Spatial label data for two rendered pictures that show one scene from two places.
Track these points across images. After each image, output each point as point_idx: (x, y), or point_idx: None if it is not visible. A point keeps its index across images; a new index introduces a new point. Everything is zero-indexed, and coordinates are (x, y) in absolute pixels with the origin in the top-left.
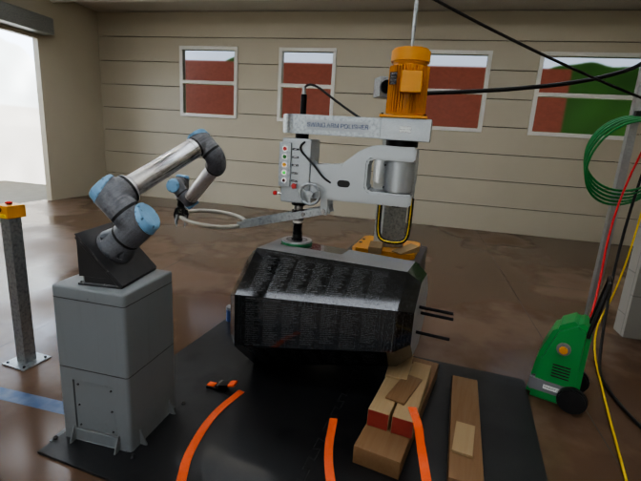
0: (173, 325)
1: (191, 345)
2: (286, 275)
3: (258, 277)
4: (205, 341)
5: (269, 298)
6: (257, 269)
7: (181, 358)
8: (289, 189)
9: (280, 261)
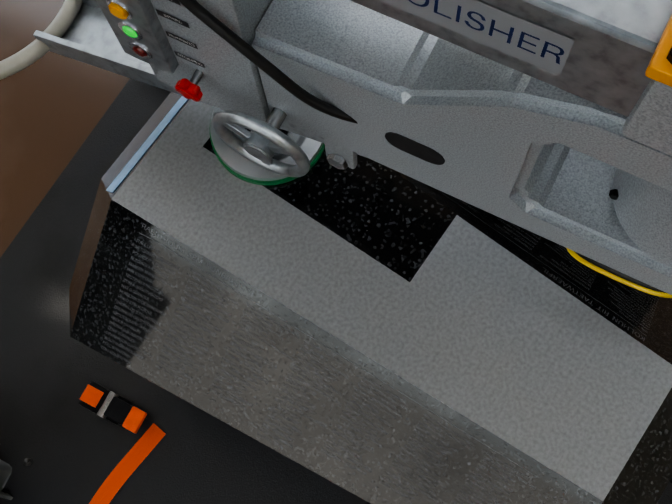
0: None
1: (49, 200)
2: (210, 340)
3: (129, 311)
4: (85, 182)
5: (165, 389)
6: (121, 282)
7: (25, 265)
8: (179, 70)
9: (191, 283)
